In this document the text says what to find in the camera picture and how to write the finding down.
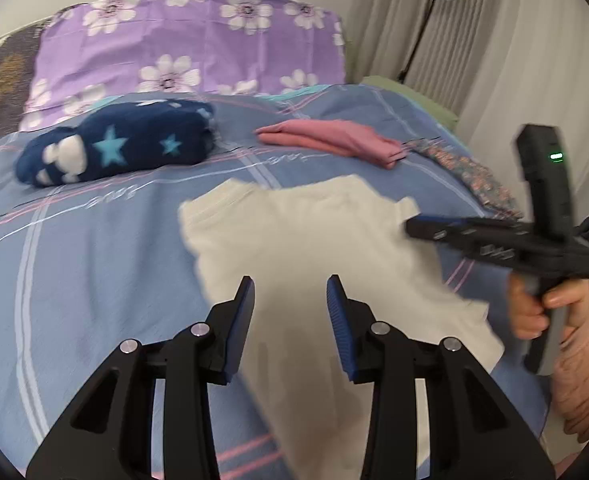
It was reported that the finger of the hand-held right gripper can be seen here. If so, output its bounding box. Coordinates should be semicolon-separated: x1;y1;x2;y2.
405;214;525;267

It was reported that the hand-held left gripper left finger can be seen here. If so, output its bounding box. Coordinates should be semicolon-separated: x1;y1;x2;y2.
26;275;255;480

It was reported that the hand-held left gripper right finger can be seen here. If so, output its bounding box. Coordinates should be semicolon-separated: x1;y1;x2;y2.
326;274;557;480

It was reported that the white shirt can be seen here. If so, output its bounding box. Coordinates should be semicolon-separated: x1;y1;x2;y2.
178;175;505;480

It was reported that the person's right hand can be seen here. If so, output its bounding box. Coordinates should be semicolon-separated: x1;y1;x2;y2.
507;275;589;342

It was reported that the dark floral garment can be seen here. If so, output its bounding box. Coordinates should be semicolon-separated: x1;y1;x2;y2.
407;137;525;221

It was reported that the grey-white curtain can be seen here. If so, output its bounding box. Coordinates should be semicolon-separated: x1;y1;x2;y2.
347;0;589;221

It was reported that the green mattress edge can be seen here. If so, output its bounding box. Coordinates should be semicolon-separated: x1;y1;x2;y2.
362;75;460;128

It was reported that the blue plaid bedsheet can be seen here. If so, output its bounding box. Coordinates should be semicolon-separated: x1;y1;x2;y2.
0;82;550;480

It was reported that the pink folded garment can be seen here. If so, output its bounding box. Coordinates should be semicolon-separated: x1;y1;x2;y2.
255;119;408;170

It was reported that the navy star fleece garment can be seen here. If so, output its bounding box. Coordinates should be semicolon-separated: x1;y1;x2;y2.
14;99;216;190

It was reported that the purple floral pillow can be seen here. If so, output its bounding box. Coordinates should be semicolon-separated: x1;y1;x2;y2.
18;0;348;132

